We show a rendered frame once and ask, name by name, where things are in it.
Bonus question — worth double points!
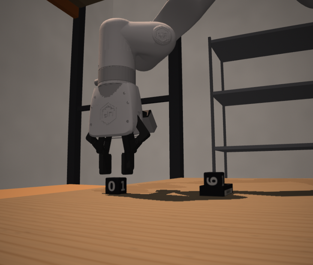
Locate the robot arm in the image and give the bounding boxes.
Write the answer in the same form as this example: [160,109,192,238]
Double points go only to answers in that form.
[94,0,215,86]

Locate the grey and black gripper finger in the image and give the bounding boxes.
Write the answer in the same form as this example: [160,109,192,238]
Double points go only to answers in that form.
[121,116,150,175]
[86,133,112,175]

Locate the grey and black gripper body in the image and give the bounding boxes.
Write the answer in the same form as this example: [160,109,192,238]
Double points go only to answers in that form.
[88,80,143,139]

